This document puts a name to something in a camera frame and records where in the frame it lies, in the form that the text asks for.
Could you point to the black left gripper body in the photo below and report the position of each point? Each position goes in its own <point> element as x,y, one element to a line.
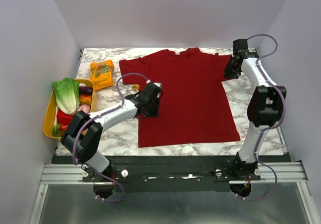
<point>154,108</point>

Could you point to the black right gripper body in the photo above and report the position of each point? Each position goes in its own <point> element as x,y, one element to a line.
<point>229,70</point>

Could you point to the small gold brooch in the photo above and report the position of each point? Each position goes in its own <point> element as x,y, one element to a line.
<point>135,87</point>

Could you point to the red t-shirt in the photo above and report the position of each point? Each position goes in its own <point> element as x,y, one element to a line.
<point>194,107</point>

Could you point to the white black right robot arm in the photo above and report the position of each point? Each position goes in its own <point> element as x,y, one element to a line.
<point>265,111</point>

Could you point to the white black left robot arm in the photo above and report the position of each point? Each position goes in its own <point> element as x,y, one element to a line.
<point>85,130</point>

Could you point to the orange snack packet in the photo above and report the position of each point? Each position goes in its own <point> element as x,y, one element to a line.
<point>101,74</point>

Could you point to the toy pink onion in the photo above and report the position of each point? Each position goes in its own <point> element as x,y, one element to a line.
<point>85,108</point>

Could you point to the toy orange pumpkin piece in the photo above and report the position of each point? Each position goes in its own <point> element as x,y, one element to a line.
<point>85,99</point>

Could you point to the toy purple eggplant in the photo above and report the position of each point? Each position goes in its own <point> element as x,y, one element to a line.
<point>85,90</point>

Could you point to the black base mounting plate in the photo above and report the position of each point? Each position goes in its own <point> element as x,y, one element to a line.
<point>136,174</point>

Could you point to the toy green lettuce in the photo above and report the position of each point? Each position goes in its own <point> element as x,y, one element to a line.
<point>67,95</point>

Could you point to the toy red bell pepper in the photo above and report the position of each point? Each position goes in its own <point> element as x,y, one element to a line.
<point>64,118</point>

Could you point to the toy green onion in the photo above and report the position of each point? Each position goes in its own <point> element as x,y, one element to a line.
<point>56,131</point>

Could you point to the yellow plastic basket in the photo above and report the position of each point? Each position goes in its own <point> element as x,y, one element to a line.
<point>51,114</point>

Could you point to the aluminium frame rail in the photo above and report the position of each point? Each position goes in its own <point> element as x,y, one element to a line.
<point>62,175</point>

